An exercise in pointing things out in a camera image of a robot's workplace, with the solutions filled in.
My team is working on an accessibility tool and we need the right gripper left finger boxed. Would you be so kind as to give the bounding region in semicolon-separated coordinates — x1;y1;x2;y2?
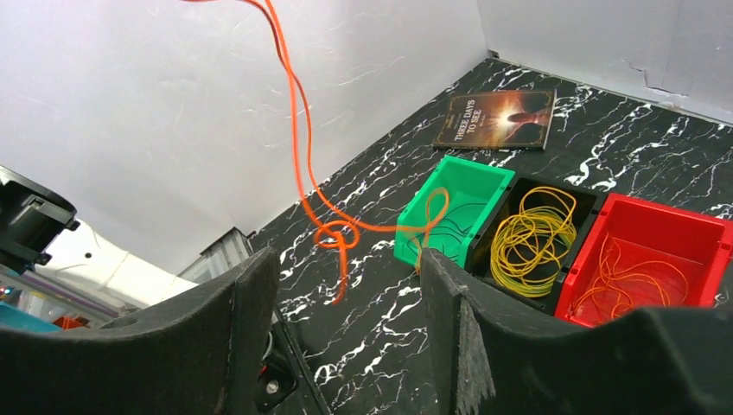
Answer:
0;247;282;415

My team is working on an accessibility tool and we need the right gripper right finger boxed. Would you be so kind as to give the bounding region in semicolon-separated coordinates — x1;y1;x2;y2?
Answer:
420;248;732;414

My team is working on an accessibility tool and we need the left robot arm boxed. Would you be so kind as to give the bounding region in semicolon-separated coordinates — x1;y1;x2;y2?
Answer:
1;168;196;322

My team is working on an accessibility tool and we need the black plastic bin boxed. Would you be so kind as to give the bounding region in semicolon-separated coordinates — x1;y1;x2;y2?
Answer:
464;173;607;315

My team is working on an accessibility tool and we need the green plastic bin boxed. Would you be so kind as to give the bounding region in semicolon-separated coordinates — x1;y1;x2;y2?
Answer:
393;156;515;266

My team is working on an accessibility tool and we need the red plastic bin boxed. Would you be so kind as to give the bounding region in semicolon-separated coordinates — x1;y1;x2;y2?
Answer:
554;193;732;327

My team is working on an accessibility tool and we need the dark book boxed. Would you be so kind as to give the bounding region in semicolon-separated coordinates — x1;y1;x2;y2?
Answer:
432;90;557;150

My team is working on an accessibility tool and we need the yellow-green wire coil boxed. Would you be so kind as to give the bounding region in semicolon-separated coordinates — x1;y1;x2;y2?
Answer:
489;186;578;299

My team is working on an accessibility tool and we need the purple wire in green bin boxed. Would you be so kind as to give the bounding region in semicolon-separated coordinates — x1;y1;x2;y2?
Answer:
426;200;488;259

